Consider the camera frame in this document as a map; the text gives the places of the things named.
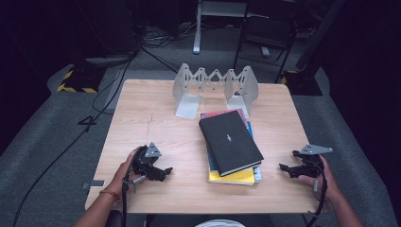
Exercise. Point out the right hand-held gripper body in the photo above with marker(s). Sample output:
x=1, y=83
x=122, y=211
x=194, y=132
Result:
x=312, y=168

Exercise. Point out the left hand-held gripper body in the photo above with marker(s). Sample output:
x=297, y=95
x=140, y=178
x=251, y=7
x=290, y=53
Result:
x=142, y=164

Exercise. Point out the blue book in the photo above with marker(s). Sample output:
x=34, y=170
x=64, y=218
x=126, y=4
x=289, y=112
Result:
x=258, y=175

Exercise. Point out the yellow book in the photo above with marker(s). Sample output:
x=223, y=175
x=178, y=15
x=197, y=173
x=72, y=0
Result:
x=233, y=180

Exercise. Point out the black hardcover book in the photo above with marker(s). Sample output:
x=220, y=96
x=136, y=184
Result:
x=230, y=142

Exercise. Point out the grey expandable metal book stand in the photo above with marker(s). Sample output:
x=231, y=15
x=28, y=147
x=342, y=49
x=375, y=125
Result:
x=187, y=104

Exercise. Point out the red illustrated book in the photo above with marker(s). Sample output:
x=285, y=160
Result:
x=217, y=113

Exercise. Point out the person's right hand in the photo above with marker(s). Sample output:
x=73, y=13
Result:
x=329, y=186

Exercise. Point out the person's left hand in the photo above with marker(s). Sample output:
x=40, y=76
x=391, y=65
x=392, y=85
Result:
x=119, y=179

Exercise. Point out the person's white shirt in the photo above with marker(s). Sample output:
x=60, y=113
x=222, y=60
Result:
x=220, y=223

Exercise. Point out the black chair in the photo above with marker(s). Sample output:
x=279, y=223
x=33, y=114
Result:
x=268, y=34

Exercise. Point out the grey metal table bracket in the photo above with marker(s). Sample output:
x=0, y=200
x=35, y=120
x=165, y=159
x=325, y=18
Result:
x=94, y=183

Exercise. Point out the black slanted stand post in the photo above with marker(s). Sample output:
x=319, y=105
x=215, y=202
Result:
x=318, y=34

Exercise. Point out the white desk frame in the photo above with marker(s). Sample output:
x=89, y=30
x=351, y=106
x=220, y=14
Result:
x=197, y=31

